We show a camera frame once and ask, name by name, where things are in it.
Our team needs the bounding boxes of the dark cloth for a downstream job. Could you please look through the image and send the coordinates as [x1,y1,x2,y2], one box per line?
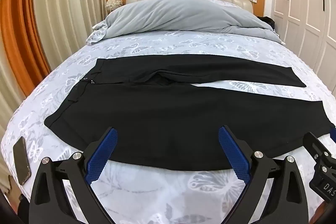
[258,16,277,31]

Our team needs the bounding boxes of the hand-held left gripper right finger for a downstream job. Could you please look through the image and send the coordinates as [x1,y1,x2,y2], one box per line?
[218,125,317,224]

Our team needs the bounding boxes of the orange curtain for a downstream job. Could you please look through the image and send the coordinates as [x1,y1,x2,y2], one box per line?
[0,0,51,94]

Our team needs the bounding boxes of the beige pleated curtain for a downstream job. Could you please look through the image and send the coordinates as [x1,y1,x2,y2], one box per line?
[31,0,107,75]
[0,51,36,143]

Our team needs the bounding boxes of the black smartphone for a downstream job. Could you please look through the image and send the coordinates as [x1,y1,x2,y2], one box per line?
[13,137,32,186]

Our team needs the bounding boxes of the white wardrobe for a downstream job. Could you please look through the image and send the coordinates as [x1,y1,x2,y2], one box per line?
[270,0,336,94]

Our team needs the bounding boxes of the butterfly print bed sheet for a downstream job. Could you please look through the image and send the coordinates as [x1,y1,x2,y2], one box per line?
[0,0,336,224]

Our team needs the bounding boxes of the black pants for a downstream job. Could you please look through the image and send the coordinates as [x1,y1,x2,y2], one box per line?
[44,57,335,171]

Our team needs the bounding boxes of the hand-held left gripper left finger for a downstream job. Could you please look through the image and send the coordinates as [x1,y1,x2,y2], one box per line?
[29,127,118,224]

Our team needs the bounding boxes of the grey duvet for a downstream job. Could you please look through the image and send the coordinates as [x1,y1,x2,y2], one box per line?
[86,0,284,46]

